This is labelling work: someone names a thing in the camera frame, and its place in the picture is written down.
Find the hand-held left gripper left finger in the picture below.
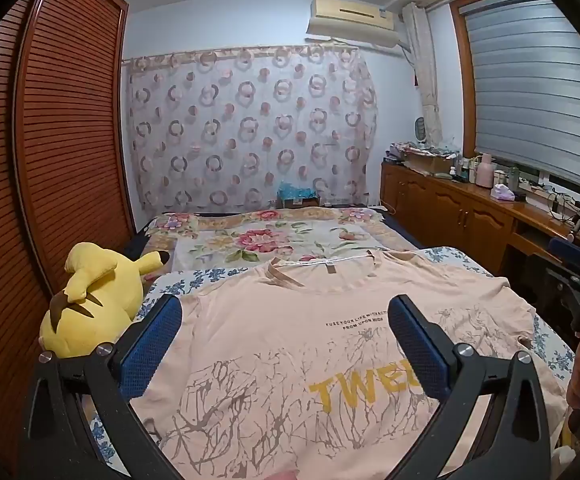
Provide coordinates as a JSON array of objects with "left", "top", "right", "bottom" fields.
[{"left": 29, "top": 294, "right": 183, "bottom": 480}]

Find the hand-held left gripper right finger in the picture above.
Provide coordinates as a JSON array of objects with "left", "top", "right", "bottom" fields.
[{"left": 388, "top": 294, "right": 565, "bottom": 480}]

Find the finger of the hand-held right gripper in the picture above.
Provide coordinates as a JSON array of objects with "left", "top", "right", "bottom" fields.
[
  {"left": 526, "top": 254, "right": 580, "bottom": 313},
  {"left": 548, "top": 236, "right": 580, "bottom": 273}
]

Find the pink printed t-shirt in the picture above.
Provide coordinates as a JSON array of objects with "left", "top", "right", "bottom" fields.
[{"left": 140, "top": 250, "right": 578, "bottom": 480}]

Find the blue floral bedsheet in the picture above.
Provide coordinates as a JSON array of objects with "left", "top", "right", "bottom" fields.
[{"left": 90, "top": 246, "right": 578, "bottom": 480}]

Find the yellow plush toy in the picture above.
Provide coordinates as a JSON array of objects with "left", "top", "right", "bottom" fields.
[{"left": 39, "top": 242, "right": 171, "bottom": 359}]

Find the pink thermos bottle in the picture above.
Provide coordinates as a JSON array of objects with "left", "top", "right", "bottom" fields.
[{"left": 474, "top": 154, "right": 495, "bottom": 188}]

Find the wooden sideboard cabinet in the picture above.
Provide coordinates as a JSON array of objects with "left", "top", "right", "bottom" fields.
[{"left": 380, "top": 157, "right": 580, "bottom": 281}]

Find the floral quilt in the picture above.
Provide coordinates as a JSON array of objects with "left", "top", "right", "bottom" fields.
[{"left": 142, "top": 206, "right": 421, "bottom": 281}]

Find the cardboard box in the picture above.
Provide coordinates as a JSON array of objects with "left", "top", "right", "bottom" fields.
[{"left": 402, "top": 152, "right": 455, "bottom": 176}]

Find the grey striped window blind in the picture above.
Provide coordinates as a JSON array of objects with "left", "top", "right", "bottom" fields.
[{"left": 462, "top": 0, "right": 580, "bottom": 196}]

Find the pile of colourful cloths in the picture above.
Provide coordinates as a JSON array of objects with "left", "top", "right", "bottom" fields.
[{"left": 389, "top": 139, "right": 463, "bottom": 161}]

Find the teal packet bundle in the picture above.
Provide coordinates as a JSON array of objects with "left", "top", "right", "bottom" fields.
[{"left": 276, "top": 180, "right": 321, "bottom": 208}]

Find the brown louvred wooden wardrobe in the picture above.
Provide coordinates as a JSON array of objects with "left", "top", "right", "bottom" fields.
[{"left": 0, "top": 0, "right": 138, "bottom": 461}]

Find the sheer circle-patterned curtain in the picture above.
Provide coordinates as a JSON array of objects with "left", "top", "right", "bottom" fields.
[{"left": 121, "top": 44, "right": 381, "bottom": 213}]

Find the beige tied window curtain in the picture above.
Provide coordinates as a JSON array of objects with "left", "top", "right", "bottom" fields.
[{"left": 401, "top": 2, "right": 445, "bottom": 143}]

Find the wooden window frame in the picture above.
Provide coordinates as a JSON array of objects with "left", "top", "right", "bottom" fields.
[{"left": 448, "top": 0, "right": 580, "bottom": 196}]

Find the beige wall air conditioner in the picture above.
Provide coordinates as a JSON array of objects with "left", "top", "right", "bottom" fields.
[{"left": 306, "top": 0, "right": 401, "bottom": 47}]

